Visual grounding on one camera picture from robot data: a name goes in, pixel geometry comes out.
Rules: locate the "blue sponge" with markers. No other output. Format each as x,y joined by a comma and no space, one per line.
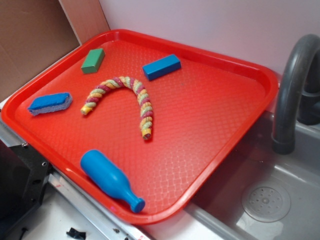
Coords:
50,103

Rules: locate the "red plastic tray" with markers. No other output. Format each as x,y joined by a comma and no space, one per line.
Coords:
200,112

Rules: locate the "blue wooden block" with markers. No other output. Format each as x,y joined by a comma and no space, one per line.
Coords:
161,67

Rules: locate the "blue plastic bottle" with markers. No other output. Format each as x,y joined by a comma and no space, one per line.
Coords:
110,179

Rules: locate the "green wooden block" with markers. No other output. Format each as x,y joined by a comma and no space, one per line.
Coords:
93,61

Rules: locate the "grey plastic sink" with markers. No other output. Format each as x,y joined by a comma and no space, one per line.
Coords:
218,206

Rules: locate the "sink drain strainer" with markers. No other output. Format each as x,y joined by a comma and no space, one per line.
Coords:
266,201

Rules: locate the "grey toy faucet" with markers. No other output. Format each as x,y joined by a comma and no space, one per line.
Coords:
299,94

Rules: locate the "black tape scrap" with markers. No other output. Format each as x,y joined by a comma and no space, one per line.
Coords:
75,234

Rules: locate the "brown cardboard panel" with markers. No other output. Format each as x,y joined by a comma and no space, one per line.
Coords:
34,34

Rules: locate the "multicolour twisted rope toy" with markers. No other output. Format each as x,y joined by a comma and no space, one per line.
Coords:
142,96

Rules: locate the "black metal mount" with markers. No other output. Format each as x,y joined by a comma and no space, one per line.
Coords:
24,174

